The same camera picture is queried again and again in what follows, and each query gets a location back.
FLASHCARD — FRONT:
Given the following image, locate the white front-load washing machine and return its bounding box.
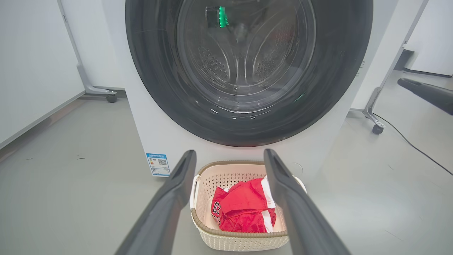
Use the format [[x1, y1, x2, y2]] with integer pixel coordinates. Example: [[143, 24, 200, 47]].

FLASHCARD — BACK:
[[101, 0, 404, 185]]

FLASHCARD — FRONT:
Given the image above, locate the black partition base foot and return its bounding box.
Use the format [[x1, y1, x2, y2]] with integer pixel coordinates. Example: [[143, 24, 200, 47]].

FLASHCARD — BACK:
[[394, 49, 453, 78]]

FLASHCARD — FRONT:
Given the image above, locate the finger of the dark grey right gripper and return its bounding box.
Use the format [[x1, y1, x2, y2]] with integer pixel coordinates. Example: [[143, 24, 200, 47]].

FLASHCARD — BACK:
[[397, 78, 453, 116]]

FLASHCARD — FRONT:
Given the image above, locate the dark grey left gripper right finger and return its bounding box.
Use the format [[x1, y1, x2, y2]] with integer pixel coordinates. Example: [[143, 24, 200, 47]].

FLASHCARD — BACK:
[[263, 148, 351, 255]]

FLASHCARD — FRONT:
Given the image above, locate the washing machine glass door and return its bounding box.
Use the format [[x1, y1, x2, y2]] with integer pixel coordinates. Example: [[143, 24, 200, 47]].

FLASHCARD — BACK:
[[125, 0, 374, 147]]

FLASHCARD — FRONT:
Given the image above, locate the white partition panel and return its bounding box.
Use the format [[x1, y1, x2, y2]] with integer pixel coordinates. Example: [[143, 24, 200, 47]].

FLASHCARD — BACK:
[[350, 0, 425, 110], [0, 0, 85, 150]]

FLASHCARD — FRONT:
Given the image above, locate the blue energy label sticker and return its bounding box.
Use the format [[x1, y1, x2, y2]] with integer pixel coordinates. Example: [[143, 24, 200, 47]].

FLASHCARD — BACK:
[[146, 153, 171, 177]]

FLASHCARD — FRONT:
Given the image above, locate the thin black floor cable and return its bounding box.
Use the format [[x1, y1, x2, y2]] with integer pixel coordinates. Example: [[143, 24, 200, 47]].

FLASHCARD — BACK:
[[373, 113, 453, 176]]

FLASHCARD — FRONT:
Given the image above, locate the red and white garment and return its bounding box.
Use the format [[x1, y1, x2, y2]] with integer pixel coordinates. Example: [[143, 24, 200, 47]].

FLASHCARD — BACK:
[[211, 175, 277, 233]]

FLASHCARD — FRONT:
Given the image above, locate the cream perforated laundry basket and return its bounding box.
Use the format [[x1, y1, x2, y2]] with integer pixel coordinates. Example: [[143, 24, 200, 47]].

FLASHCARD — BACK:
[[189, 160, 308, 252]]

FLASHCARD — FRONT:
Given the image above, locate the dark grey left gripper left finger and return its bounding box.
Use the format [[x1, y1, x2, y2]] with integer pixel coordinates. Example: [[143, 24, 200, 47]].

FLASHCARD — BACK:
[[114, 150, 197, 255]]

